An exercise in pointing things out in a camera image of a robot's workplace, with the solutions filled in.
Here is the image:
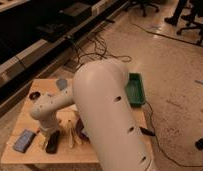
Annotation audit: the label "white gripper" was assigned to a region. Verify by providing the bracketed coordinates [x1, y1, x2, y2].
[39, 121, 60, 150]

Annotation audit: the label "black eraser block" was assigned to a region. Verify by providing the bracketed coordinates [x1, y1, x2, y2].
[46, 131, 60, 154]

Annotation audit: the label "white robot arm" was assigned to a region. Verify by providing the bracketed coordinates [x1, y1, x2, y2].
[30, 59, 158, 171]

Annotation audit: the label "blue plastic cup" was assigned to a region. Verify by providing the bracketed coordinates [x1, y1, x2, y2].
[56, 78, 68, 90]

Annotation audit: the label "wooden table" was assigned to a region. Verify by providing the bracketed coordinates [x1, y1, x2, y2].
[0, 78, 155, 171]

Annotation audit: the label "wooden chopsticks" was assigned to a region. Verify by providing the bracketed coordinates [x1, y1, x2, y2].
[67, 121, 82, 148]

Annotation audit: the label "dark bowl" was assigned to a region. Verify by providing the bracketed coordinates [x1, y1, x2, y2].
[75, 119, 89, 141]

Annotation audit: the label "small metal can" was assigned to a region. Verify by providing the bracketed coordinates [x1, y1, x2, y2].
[29, 91, 41, 101]

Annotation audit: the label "black marker pen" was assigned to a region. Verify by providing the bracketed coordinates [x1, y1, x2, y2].
[140, 127, 155, 136]

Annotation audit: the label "green plastic tray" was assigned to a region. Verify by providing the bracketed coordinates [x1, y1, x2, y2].
[125, 73, 146, 108]

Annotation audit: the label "black box on shelf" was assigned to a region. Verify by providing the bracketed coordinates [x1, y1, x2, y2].
[59, 2, 92, 26]

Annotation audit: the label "office chair base centre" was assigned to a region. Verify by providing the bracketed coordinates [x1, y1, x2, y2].
[124, 0, 160, 17]

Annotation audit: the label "office chair base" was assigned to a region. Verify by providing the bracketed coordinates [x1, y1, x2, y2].
[176, 0, 203, 46]
[124, 0, 160, 17]

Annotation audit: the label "person's legs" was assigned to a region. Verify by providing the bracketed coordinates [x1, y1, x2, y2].
[164, 0, 195, 26]

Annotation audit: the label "office chair base right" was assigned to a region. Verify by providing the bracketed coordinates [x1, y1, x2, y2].
[176, 0, 203, 46]

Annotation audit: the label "black floor cables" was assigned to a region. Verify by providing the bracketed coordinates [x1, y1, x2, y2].
[63, 31, 133, 73]

